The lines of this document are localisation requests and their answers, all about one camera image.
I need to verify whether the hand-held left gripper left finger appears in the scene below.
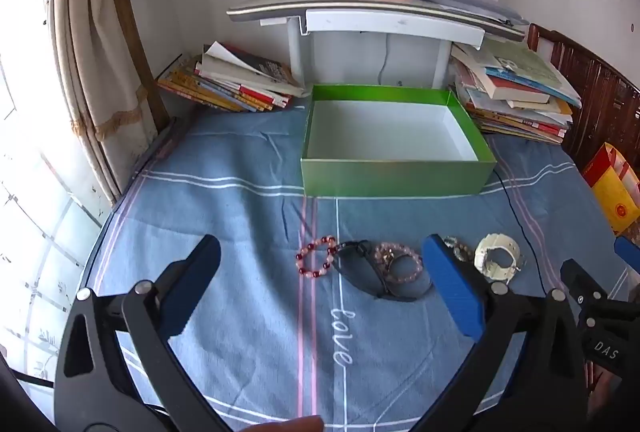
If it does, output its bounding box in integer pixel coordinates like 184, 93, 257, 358
54, 234, 236, 432

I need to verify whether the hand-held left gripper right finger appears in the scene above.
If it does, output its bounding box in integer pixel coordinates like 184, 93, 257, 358
415, 233, 601, 432

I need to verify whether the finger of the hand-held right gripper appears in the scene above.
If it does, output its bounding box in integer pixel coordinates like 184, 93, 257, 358
614, 236, 640, 274
560, 258, 610, 310

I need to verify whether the white bracelet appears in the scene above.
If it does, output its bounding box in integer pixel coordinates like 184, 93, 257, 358
472, 234, 526, 283

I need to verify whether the pink bead bracelet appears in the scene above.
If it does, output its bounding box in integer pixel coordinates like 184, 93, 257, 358
375, 242, 425, 284

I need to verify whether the black wrist watch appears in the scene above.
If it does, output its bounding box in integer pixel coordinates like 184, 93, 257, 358
332, 239, 396, 300

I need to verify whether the red bead bracelet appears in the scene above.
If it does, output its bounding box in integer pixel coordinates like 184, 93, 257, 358
295, 236, 340, 280

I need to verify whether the green cardboard box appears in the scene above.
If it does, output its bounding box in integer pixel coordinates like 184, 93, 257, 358
300, 84, 497, 198

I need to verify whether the person's left hand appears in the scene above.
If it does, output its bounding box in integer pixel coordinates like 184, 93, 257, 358
235, 414, 325, 432

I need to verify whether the yellow and red bag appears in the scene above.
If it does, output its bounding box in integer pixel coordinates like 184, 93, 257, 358
582, 142, 640, 237

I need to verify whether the blue striped bedsheet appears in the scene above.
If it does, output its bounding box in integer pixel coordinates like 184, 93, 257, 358
82, 107, 636, 432

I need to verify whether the dark wooden headboard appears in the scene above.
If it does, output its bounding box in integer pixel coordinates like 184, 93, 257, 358
527, 23, 640, 173

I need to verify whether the window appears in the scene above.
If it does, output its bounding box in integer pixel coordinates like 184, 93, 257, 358
0, 0, 126, 388

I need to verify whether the tall stack of books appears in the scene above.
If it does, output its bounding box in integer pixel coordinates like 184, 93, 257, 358
450, 37, 583, 145

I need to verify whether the small stack of books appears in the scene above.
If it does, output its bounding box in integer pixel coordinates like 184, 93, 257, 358
157, 41, 307, 113

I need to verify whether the beige curtain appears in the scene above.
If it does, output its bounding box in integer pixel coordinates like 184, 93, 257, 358
30, 0, 166, 208

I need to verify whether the white desk shelf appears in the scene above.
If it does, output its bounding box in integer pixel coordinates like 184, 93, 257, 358
226, 0, 531, 88

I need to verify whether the black cable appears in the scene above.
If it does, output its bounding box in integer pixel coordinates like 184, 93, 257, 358
492, 169, 548, 298

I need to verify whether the white cable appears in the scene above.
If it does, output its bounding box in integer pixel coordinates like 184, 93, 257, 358
377, 34, 391, 84

